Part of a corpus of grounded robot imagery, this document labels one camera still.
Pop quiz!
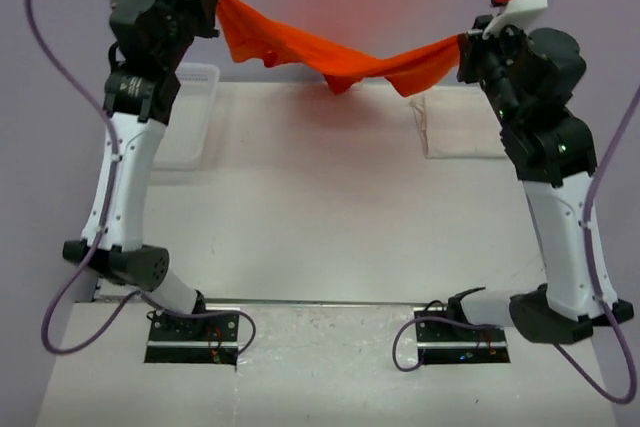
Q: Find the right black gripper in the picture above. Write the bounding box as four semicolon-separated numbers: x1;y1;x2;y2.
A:
458;11;531;128

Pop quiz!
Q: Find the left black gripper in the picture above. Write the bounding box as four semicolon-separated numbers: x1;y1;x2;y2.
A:
151;0;220;68

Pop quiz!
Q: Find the orange t-shirt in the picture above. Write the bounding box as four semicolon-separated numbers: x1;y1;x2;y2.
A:
216;0;460;97

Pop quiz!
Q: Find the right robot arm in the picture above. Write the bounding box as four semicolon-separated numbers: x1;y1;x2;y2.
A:
457;15;634;345

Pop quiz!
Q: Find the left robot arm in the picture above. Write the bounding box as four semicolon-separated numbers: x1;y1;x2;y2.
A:
62;0;219;340

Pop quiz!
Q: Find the folded white t-shirt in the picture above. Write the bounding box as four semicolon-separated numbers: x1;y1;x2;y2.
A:
409;86;507;159

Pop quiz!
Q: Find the white plastic basket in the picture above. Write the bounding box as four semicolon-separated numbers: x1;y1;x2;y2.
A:
153;63;220;171

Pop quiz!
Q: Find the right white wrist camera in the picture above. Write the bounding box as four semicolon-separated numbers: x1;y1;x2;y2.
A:
483;0;548;39

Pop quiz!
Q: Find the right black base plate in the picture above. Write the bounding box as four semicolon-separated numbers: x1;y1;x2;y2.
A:
415;321;511;366

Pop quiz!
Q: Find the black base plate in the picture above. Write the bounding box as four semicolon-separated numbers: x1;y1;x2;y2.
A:
144;310;239;367
415;321;511;366

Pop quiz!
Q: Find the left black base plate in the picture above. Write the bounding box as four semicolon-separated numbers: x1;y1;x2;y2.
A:
144;310;239;367

